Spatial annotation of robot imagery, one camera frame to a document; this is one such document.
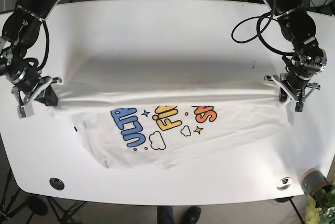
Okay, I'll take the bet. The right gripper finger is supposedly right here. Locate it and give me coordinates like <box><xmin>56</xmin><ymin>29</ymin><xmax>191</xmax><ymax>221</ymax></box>
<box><xmin>12</xmin><ymin>88</ymin><xmax>46</xmax><ymax>119</ymax></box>
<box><xmin>35</xmin><ymin>77</ymin><xmax>62</xmax><ymax>107</ymax></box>

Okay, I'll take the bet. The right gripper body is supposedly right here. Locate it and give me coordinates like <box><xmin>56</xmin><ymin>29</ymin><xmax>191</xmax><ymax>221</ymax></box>
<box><xmin>1</xmin><ymin>59</ymin><xmax>50</xmax><ymax>98</ymax></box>

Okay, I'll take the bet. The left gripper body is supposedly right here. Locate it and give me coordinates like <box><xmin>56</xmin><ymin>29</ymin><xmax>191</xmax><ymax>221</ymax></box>
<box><xmin>283</xmin><ymin>51</ymin><xmax>327</xmax><ymax>93</ymax></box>

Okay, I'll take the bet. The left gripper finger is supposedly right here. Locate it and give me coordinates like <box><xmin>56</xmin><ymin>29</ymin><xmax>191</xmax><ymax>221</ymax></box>
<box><xmin>264</xmin><ymin>75</ymin><xmax>294</xmax><ymax>103</ymax></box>
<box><xmin>292</xmin><ymin>82</ymin><xmax>321</xmax><ymax>113</ymax></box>

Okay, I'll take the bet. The white printed T-shirt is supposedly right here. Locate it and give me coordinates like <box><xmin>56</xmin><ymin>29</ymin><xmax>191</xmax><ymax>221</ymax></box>
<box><xmin>51</xmin><ymin>82</ymin><xmax>291</xmax><ymax>170</ymax></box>

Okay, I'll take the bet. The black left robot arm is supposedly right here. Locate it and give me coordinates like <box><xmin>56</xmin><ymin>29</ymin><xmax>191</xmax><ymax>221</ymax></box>
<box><xmin>245</xmin><ymin>0</ymin><xmax>327</xmax><ymax>112</ymax></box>

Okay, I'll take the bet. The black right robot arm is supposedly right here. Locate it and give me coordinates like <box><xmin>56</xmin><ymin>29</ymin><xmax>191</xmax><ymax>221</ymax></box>
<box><xmin>1</xmin><ymin>0</ymin><xmax>62</xmax><ymax>118</ymax></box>

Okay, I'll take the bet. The grey plant pot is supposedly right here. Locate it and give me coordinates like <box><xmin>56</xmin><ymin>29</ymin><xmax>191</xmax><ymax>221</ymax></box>
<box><xmin>300</xmin><ymin>169</ymin><xmax>332</xmax><ymax>197</ymax></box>

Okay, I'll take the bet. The black table grommet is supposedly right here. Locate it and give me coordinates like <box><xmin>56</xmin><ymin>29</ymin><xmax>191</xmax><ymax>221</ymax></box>
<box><xmin>49</xmin><ymin>177</ymin><xmax>65</xmax><ymax>191</ymax></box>

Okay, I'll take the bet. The silver table grommet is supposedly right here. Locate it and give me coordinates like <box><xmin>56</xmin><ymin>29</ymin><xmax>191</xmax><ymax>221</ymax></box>
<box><xmin>276</xmin><ymin>177</ymin><xmax>292</xmax><ymax>191</ymax></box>

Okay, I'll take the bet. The green potted plant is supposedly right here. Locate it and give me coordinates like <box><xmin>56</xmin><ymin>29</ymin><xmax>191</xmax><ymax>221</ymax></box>
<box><xmin>305</xmin><ymin>185</ymin><xmax>334</xmax><ymax>224</ymax></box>

